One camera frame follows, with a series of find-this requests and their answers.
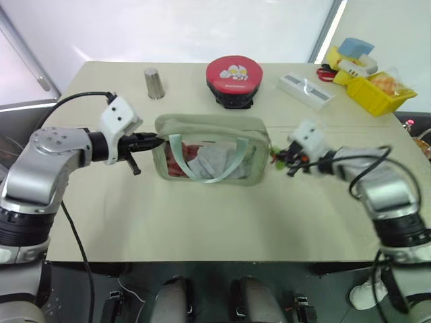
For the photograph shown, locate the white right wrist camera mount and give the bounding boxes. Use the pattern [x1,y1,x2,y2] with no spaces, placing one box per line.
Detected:
[287,118,335,178]

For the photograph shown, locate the dark grey rounded shape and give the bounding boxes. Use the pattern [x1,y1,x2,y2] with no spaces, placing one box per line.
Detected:
[230,275,288,323]
[150,275,195,323]

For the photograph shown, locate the white plastic device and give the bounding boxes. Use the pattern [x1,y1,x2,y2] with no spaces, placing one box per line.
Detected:
[336,55,380,77]

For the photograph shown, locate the steel cup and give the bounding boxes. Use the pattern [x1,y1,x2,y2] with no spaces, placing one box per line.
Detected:
[143,67,166,100]

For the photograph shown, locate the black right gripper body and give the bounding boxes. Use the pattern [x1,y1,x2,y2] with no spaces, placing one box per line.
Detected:
[281,140,311,178]

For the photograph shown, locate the blue sponge block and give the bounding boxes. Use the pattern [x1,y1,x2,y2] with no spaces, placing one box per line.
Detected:
[337,37,376,59]

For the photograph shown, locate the red black round case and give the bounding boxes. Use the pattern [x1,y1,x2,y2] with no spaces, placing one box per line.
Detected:
[205,56,265,110]

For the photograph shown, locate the green clear zip pouch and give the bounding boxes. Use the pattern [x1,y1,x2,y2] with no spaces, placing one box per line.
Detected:
[151,113,271,188]

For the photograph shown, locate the yellow sponge block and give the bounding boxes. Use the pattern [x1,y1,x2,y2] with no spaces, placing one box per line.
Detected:
[325,45,348,70]

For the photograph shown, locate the red handled scissors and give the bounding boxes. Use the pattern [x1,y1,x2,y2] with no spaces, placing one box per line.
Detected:
[316,63,341,82]

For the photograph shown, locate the clear bottle pink cap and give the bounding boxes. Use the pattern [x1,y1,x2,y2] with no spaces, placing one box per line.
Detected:
[401,118,417,136]

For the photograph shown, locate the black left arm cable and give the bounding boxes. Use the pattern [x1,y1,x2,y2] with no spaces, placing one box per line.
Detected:
[39,91,117,323]

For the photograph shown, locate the orange snack bag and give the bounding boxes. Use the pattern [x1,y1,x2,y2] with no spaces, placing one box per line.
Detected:
[369,67,413,98]

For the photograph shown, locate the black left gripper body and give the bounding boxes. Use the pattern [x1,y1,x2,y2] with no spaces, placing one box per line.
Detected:
[117,133,143,176]

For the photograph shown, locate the white crumpled object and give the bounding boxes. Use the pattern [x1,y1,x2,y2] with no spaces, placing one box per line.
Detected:
[349,277,389,312]

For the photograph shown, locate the yellow plastic bin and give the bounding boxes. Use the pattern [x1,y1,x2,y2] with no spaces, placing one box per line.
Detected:
[333,69,418,117]

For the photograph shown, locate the white box in clear wrap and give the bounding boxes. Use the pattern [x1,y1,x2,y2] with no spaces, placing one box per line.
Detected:
[276,71,338,111]

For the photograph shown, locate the metal bar handle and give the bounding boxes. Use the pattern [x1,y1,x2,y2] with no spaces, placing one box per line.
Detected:
[0,5,51,92]

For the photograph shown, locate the black bracket with red mark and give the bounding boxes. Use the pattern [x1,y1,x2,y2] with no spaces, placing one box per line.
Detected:
[100,290,126,323]
[292,294,318,323]

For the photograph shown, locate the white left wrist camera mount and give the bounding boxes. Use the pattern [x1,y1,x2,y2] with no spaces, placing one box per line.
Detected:
[98,95,144,166]

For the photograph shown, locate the grey cloth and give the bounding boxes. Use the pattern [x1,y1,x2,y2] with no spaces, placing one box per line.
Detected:
[187,147,251,180]

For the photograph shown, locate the red cloth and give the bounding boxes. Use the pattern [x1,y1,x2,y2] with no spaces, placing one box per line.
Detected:
[166,142,200,178]

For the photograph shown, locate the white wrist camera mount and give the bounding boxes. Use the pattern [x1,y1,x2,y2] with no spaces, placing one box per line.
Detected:
[287,118,335,178]
[98,95,144,166]

